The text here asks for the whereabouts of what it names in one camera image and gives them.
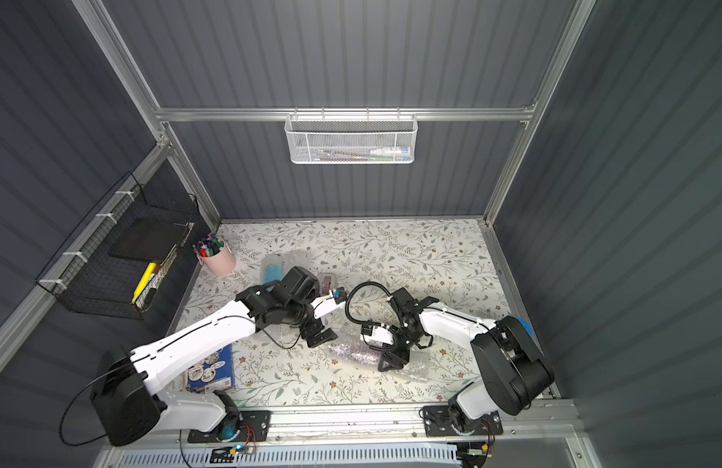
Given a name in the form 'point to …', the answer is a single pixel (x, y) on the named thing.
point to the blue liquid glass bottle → (272, 270)
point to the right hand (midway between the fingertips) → (388, 357)
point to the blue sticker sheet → (215, 373)
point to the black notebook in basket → (151, 239)
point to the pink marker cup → (215, 255)
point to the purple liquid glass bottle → (356, 351)
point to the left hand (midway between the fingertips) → (331, 324)
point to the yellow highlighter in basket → (151, 269)
